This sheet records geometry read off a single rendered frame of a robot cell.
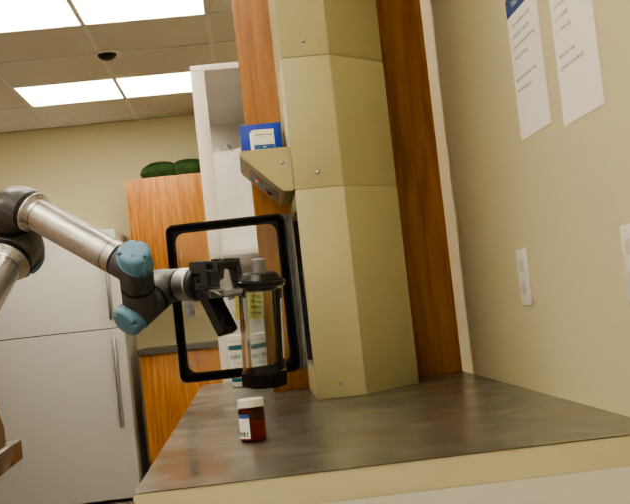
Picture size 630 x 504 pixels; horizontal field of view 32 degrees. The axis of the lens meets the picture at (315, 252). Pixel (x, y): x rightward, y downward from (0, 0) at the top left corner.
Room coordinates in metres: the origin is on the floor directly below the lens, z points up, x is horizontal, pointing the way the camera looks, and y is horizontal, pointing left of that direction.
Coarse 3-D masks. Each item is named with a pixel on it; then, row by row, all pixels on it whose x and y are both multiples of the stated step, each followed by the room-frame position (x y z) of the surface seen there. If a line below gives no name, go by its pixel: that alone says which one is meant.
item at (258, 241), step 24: (192, 240) 2.75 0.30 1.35; (216, 240) 2.75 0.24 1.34; (240, 240) 2.75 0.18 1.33; (264, 240) 2.74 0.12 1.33; (240, 264) 2.75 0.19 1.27; (192, 336) 2.75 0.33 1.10; (216, 336) 2.75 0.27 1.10; (240, 336) 2.75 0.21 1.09; (192, 360) 2.75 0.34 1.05; (216, 360) 2.75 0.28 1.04; (240, 360) 2.75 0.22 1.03
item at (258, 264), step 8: (256, 264) 2.30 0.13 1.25; (264, 264) 2.30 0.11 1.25; (248, 272) 2.32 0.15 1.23; (256, 272) 2.30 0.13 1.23; (264, 272) 2.30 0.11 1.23; (272, 272) 2.30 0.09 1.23; (240, 280) 2.29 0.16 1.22; (248, 280) 2.27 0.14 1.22; (256, 280) 2.27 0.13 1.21; (264, 280) 2.27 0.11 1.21
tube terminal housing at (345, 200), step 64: (320, 64) 2.44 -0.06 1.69; (320, 128) 2.44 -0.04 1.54; (384, 128) 2.58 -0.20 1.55; (320, 192) 2.44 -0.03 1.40; (384, 192) 2.55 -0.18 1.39; (320, 256) 2.44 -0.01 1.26; (384, 256) 2.53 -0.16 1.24; (320, 320) 2.44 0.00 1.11; (384, 320) 2.51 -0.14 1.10; (320, 384) 2.44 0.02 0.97; (384, 384) 2.49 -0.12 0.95
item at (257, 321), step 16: (240, 288) 2.28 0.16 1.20; (256, 288) 2.26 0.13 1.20; (272, 288) 2.28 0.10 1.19; (240, 304) 2.30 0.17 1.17; (256, 304) 2.27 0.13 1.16; (272, 304) 2.28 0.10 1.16; (240, 320) 2.31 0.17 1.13; (256, 320) 2.28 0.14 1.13; (272, 320) 2.29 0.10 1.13; (256, 336) 2.28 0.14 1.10; (272, 336) 2.29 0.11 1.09; (256, 352) 2.29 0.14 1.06; (272, 352) 2.29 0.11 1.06; (256, 368) 2.29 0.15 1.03; (272, 368) 2.30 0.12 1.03
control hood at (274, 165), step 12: (240, 156) 2.45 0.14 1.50; (252, 156) 2.43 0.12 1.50; (264, 156) 2.43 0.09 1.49; (276, 156) 2.43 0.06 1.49; (288, 156) 2.44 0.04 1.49; (240, 168) 2.67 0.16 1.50; (252, 168) 2.47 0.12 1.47; (264, 168) 2.43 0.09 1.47; (276, 168) 2.43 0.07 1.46; (288, 168) 2.44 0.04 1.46; (264, 180) 2.51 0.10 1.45; (276, 180) 2.43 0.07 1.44; (288, 180) 2.44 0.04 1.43; (264, 192) 2.74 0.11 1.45; (288, 192) 2.47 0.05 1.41
